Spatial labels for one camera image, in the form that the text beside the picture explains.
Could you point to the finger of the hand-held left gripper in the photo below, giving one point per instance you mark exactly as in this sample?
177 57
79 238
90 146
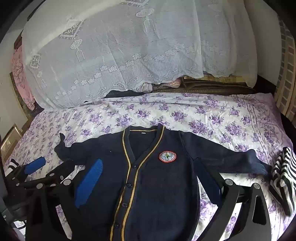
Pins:
34 167
59 172

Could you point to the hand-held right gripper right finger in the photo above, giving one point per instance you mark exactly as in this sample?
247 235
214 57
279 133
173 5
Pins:
208 183

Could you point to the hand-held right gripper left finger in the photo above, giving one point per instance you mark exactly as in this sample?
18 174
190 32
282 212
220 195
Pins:
90 183

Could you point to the navy knit cardigan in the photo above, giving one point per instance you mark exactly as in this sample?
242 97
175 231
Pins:
157 185

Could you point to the green patterned cloth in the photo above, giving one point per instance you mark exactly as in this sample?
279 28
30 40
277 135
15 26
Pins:
23 111

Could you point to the purple floral bedsheet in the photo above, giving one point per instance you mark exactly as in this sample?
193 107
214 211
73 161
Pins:
185 115

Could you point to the black white striped garment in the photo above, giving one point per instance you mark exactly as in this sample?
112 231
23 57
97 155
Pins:
282 183

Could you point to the pink floral cloth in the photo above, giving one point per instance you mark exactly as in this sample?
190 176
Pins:
19 76

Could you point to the dark cloth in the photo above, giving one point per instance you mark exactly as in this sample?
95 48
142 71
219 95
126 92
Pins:
120 93

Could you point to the brown folded blanket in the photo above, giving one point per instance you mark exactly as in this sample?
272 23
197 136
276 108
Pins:
208 87

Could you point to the colourful folded cloth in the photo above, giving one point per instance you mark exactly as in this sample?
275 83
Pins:
161 84

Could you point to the white lace cover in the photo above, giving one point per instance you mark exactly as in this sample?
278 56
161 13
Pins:
115 58

